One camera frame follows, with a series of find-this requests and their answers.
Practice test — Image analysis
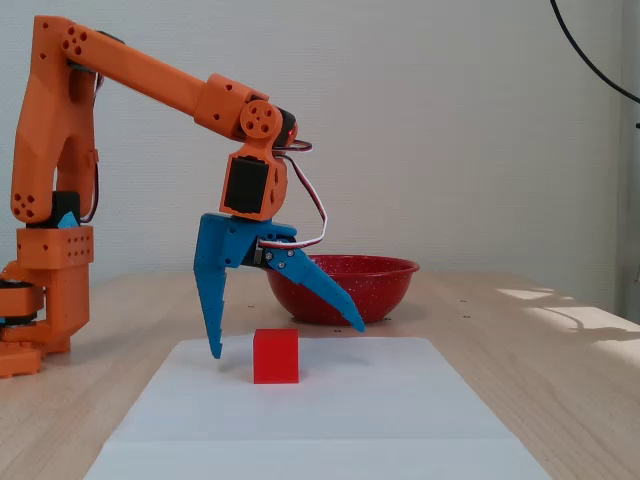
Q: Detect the white red gripper servo wire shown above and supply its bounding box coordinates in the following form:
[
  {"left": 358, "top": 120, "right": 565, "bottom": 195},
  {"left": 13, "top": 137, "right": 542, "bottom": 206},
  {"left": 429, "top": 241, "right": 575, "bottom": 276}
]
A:
[{"left": 258, "top": 138, "right": 332, "bottom": 252}]

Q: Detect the white paper sheet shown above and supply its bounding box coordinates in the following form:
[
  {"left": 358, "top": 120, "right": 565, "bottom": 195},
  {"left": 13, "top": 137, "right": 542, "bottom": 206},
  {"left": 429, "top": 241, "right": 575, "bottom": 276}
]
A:
[{"left": 82, "top": 336, "right": 554, "bottom": 480}]

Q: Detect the black hanging cable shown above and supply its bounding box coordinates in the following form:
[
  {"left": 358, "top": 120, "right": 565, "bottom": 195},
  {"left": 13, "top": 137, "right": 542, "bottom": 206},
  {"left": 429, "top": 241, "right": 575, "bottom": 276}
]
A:
[{"left": 549, "top": 0, "right": 640, "bottom": 105}]

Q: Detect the red black arm servo wire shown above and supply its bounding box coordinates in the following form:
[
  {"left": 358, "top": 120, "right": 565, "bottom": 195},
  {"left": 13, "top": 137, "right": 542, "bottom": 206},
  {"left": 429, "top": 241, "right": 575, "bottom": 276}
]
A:
[{"left": 78, "top": 69, "right": 104, "bottom": 225}]

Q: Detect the red speckled bowl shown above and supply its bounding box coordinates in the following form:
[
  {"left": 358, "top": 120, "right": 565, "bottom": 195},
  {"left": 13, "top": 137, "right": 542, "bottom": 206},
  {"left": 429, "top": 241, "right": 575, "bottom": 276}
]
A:
[{"left": 264, "top": 254, "right": 422, "bottom": 327}]

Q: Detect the blue gripper body black servo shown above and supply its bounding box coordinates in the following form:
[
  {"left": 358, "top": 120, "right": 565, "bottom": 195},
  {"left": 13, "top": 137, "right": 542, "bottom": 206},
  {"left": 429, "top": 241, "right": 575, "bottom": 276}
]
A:
[{"left": 193, "top": 212, "right": 299, "bottom": 270}]

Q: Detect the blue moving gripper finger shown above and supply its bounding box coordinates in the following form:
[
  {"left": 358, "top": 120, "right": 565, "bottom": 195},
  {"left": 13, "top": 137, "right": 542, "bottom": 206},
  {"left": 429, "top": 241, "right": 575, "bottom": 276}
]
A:
[{"left": 263, "top": 246, "right": 367, "bottom": 334}]

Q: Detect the red cube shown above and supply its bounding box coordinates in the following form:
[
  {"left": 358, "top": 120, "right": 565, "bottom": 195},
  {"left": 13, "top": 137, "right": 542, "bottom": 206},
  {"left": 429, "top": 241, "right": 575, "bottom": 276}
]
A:
[{"left": 252, "top": 327, "right": 301, "bottom": 386}]

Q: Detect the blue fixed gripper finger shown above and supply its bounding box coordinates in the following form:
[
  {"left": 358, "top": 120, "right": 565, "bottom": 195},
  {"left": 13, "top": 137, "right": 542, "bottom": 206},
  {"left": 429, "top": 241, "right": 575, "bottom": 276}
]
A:
[{"left": 193, "top": 258, "right": 230, "bottom": 361}]

